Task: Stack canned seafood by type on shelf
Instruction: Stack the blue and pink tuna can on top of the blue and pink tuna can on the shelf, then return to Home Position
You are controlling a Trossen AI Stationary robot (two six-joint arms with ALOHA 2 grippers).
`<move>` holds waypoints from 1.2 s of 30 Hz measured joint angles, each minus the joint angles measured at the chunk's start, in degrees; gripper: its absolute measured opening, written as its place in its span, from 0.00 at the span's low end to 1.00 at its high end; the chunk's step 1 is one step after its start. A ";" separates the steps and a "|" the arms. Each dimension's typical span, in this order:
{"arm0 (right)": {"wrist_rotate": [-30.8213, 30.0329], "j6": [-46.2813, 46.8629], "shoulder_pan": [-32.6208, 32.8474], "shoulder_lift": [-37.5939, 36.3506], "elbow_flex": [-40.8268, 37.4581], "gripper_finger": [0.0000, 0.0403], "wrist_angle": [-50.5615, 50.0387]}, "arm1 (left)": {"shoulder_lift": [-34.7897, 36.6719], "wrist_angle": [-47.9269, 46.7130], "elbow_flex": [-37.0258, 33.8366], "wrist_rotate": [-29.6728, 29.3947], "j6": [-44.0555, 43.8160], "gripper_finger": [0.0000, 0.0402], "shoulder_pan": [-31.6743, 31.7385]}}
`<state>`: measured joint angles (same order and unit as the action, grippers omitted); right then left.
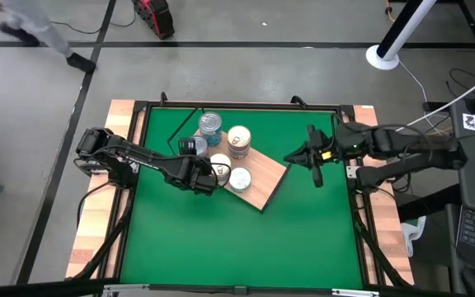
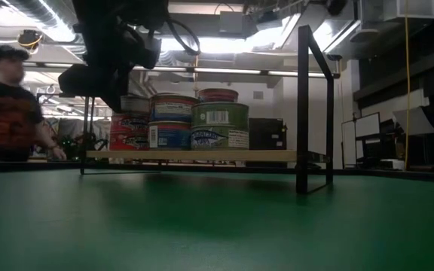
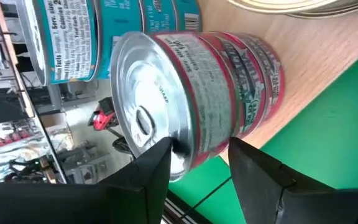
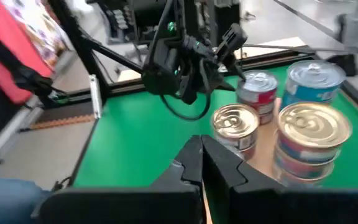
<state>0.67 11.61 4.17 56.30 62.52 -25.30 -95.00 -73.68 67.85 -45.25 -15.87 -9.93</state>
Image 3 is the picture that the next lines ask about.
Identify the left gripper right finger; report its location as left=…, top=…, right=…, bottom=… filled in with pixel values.
left=228, top=136, right=358, bottom=224

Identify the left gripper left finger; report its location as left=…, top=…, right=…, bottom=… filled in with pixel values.
left=0, top=136, right=173, bottom=224

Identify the blue red label can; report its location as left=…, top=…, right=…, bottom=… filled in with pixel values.
left=227, top=0, right=358, bottom=20

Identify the red black floor machine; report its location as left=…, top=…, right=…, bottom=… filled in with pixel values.
left=87, top=96, right=119, bottom=131

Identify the wooden edged workbench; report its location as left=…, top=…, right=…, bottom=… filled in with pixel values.
left=0, top=0, right=70, bottom=186

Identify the wooden shelf black metal frame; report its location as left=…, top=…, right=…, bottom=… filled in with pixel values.
left=178, top=0, right=358, bottom=218

